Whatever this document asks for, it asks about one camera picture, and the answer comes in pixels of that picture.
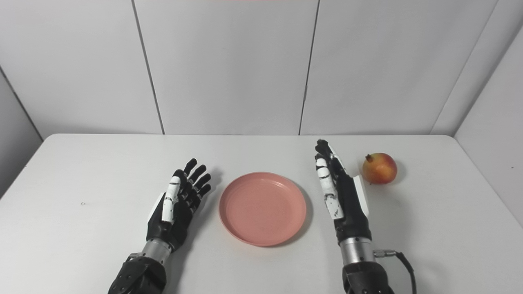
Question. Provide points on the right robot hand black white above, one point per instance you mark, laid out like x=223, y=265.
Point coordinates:
x=343, y=200

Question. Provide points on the red yellow pomegranate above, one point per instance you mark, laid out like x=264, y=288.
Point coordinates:
x=379, y=168

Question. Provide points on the pink plate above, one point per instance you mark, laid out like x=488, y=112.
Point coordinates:
x=262, y=209

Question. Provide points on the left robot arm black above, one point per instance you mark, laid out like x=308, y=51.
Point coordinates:
x=141, y=271

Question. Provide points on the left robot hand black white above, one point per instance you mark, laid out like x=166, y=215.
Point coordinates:
x=176, y=208

